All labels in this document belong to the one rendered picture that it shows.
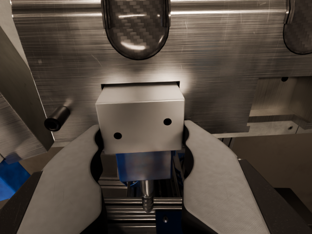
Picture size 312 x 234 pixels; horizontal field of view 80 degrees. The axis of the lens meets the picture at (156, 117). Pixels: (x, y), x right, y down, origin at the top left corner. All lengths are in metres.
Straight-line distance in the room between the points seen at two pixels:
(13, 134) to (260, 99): 0.23
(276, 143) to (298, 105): 1.38
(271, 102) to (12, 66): 0.25
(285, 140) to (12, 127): 1.55
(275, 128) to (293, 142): 1.34
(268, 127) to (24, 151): 0.30
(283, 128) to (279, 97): 0.12
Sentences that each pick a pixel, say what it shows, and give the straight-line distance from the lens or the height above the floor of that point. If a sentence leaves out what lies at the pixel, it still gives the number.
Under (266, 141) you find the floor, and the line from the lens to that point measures 1.53.
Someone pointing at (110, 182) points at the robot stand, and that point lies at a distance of 1.17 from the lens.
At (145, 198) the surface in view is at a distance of 0.19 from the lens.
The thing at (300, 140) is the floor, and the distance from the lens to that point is 1.68.
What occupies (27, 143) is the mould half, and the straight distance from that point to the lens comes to 0.22.
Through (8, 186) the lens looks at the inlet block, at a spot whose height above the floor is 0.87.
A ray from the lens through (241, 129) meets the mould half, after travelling 0.17.
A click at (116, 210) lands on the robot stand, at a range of 0.51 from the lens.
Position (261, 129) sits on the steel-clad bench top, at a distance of 0.30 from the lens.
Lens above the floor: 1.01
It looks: 61 degrees down
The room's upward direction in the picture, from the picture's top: 172 degrees clockwise
